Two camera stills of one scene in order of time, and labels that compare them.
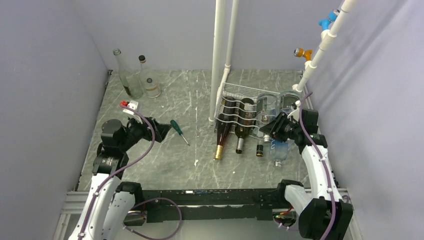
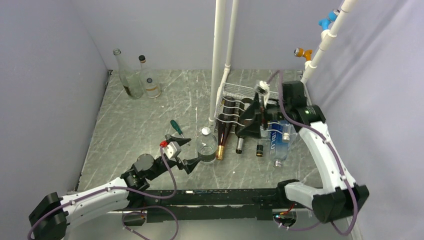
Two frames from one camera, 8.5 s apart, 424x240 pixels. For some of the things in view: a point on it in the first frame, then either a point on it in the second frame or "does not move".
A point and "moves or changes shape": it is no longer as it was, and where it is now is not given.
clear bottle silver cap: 267,110 moves or changes shape
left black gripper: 160,130 to 189,164
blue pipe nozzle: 332,16 does not move
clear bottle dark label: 130,78 does not move
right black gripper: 274,128 to 253,130
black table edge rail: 165,205 does not move
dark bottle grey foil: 241,130 does not move
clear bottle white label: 150,81 does not move
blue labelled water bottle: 279,151 does not move
